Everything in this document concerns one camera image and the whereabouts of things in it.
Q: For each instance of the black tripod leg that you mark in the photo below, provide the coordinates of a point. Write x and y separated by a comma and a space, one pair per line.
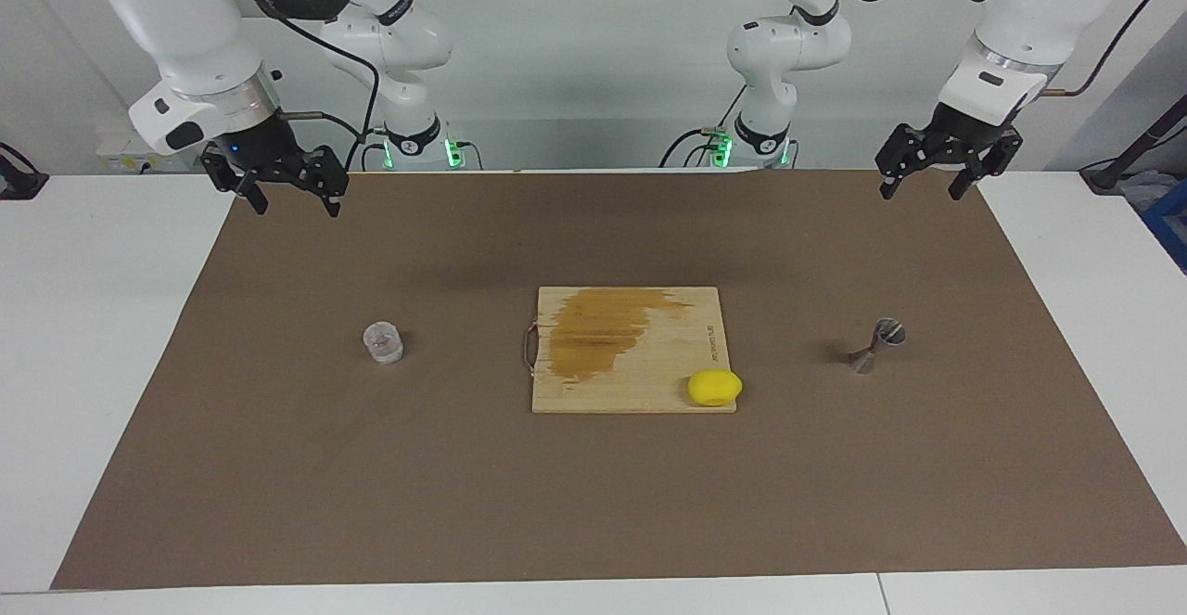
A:
1108, 174

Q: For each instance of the black stand base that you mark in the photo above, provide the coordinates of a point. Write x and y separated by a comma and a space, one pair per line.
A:
19, 184

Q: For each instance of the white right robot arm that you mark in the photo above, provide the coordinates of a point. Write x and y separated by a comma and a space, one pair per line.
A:
185, 21

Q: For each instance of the clear plastic bag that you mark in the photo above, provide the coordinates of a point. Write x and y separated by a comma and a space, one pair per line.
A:
1145, 190

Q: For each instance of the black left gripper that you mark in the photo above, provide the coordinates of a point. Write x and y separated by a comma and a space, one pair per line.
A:
960, 133

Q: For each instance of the small clear glass cup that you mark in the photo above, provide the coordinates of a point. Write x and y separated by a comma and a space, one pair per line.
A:
383, 343

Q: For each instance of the brown table mat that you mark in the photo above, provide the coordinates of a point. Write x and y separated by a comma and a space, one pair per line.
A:
371, 485

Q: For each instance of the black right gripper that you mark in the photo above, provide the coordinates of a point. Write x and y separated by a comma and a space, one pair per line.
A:
264, 147

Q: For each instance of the yellow lemon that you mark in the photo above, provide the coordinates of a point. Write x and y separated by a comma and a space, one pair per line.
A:
714, 388

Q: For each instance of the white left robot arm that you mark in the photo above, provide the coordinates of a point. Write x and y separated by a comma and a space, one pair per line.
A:
1039, 3

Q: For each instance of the blue crate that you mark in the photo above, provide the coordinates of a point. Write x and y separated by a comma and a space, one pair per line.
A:
1170, 221

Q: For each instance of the stained wooden cutting board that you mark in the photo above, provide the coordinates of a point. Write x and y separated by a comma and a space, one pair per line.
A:
668, 360

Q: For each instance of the white power strip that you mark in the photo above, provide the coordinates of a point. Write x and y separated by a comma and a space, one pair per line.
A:
121, 156

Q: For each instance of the steel double jigger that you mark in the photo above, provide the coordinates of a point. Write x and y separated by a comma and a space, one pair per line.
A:
888, 332

